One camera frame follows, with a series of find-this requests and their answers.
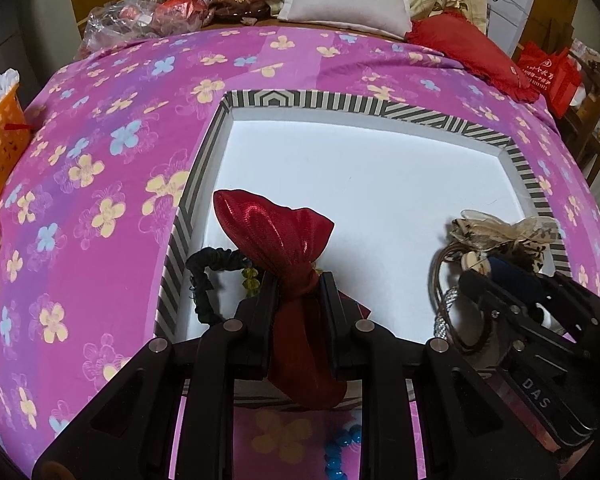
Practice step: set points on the red cushion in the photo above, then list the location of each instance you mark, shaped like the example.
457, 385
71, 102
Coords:
470, 45

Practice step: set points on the shiny red hair bow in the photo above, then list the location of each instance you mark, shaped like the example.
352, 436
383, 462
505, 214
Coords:
275, 230

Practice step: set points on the clear plastic bags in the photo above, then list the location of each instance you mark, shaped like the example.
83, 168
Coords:
120, 20

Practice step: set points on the black scrunchie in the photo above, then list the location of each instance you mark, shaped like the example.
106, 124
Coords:
200, 265

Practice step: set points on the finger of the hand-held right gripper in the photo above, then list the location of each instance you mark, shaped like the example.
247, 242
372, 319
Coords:
510, 280
580, 315

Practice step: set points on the wooden chair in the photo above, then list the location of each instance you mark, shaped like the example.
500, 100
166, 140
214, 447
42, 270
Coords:
587, 130

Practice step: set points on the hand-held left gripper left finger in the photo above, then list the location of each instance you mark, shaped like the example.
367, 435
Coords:
265, 320

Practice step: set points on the yellow green bead charm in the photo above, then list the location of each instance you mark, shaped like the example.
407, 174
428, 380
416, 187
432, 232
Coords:
251, 282

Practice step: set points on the red shopping bag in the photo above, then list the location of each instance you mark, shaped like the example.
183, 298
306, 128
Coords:
550, 75

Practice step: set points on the white tissue paper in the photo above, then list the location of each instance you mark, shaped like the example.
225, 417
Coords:
5, 85

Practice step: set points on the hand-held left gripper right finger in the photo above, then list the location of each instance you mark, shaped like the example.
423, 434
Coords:
337, 330

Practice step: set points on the striped cardboard box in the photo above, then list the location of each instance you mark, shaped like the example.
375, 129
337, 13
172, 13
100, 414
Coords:
380, 185

